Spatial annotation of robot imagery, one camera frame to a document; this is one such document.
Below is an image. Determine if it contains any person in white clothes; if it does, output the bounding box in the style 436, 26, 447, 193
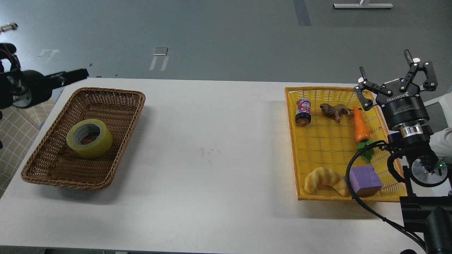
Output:
429, 127, 452, 167

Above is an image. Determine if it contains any toy croissant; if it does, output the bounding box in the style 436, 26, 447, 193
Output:
304, 167, 350, 197

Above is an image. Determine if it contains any brown toy lion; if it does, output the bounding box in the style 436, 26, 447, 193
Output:
319, 103, 353, 123

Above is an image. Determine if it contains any small red jam jar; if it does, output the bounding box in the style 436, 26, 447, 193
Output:
295, 98, 311, 126

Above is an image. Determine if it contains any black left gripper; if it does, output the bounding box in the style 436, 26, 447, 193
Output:
13, 68, 89, 108

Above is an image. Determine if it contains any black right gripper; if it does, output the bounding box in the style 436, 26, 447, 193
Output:
353, 49, 438, 131

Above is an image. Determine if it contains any yellow tape roll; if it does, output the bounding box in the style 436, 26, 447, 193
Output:
66, 119, 113, 159

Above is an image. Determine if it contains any white metal stand base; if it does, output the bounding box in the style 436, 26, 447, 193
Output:
333, 3, 394, 9

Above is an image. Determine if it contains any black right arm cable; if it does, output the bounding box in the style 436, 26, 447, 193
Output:
345, 140, 426, 249

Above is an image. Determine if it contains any beige checked cloth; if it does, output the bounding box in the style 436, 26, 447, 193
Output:
0, 99, 55, 196

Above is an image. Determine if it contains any purple foam cube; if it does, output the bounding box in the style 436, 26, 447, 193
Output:
349, 165, 383, 198

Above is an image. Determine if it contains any orange toy carrot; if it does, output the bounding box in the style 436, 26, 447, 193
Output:
352, 107, 373, 151

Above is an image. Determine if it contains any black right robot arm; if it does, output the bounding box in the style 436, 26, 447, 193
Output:
345, 50, 452, 254

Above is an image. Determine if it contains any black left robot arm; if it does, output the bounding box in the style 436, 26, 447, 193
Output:
0, 43, 89, 109

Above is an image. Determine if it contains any brown wicker basket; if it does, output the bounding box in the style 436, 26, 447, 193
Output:
21, 88, 146, 191

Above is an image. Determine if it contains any yellow plastic basket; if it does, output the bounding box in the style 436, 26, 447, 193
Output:
285, 86, 407, 202

